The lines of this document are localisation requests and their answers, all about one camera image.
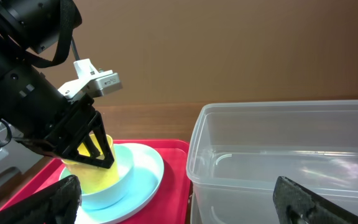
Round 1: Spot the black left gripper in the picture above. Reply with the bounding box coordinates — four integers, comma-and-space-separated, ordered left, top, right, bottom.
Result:
0, 67, 115, 169

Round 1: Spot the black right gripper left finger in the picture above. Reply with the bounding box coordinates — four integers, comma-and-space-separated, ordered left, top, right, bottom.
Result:
0, 175, 81, 224

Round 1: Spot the yellow plastic cup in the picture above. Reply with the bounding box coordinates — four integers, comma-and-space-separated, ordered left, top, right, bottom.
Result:
62, 134, 119, 194

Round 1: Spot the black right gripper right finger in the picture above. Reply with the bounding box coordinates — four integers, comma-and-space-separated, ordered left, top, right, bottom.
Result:
273, 176, 358, 224

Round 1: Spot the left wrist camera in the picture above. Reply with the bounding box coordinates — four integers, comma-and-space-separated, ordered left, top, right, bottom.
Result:
58, 58, 122, 100

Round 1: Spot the light blue plate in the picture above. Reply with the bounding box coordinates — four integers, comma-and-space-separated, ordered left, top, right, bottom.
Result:
75, 143, 164, 224

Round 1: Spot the clear plastic bin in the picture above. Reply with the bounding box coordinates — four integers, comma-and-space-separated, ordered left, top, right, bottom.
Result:
186, 100, 358, 223

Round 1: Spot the light blue bowl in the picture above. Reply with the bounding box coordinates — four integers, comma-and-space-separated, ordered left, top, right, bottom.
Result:
78, 144, 134, 210

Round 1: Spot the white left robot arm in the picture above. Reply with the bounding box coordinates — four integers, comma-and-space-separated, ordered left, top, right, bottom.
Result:
0, 0, 121, 169

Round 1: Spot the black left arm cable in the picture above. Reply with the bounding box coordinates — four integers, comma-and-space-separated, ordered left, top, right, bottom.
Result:
23, 0, 82, 69

